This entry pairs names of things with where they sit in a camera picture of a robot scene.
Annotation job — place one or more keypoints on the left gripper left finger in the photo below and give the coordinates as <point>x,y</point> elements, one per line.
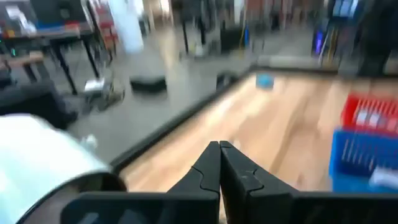
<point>199,205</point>

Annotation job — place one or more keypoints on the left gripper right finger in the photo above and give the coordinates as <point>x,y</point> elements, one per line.
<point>248,202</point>

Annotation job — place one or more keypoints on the teal digital timer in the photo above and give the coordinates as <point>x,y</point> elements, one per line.
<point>265,81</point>

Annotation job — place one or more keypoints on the blue plastic basket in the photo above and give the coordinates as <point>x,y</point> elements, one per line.
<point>339,174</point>

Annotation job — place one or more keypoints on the black rectangular box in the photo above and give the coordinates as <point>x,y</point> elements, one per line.
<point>147,84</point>

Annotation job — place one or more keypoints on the red plastic basket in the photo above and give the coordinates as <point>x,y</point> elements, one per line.
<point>349,112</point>

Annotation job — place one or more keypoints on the silver flat device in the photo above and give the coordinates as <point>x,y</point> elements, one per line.
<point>94,86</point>

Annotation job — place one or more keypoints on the black cabinet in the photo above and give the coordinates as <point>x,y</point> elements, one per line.
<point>233,40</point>

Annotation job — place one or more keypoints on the white building pillar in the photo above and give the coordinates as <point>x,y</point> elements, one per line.
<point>126,25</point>

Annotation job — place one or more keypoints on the black aluminium table frame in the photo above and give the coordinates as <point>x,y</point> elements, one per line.
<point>174,126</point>

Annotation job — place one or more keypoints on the black frame bracket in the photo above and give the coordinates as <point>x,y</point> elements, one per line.
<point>225,81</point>

